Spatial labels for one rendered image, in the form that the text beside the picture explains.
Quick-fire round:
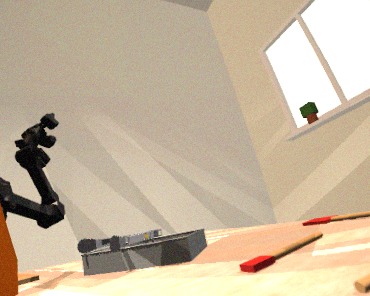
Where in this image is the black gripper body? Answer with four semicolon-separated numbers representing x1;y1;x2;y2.
21;114;59;143

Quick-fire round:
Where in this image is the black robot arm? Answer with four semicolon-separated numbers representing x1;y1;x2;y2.
0;134;66;229

